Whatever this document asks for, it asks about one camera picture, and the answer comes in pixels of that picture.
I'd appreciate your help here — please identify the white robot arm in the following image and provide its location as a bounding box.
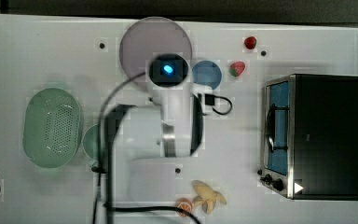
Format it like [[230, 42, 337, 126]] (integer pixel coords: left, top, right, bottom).
[[101, 53, 203, 202]]

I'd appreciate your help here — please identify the small blue bowl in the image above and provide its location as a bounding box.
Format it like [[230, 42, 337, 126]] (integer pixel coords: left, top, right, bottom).
[[192, 61, 222, 90]]

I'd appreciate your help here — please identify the red toy strawberry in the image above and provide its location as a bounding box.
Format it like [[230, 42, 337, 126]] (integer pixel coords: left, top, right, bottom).
[[228, 61, 246, 77]]

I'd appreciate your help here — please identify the round grey plate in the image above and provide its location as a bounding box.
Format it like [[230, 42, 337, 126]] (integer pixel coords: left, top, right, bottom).
[[119, 17, 192, 78]]

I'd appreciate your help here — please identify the peeled toy banana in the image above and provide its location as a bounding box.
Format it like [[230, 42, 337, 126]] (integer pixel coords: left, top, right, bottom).
[[192, 180, 227, 215]]

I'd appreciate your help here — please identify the orange slice toy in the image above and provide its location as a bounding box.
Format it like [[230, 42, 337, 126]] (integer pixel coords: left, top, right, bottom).
[[175, 198, 193, 217]]

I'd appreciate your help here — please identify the green mug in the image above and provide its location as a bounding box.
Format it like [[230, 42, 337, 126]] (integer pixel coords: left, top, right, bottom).
[[82, 124, 99, 160]]

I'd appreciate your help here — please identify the small red toy fruit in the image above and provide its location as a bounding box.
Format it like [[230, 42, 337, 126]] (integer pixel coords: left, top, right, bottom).
[[244, 36, 257, 49]]

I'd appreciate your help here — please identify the green oval colander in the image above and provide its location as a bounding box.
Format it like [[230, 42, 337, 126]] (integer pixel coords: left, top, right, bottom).
[[22, 88, 83, 169]]

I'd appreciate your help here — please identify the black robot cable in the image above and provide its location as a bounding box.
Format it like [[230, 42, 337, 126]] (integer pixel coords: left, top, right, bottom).
[[91, 72, 234, 224]]

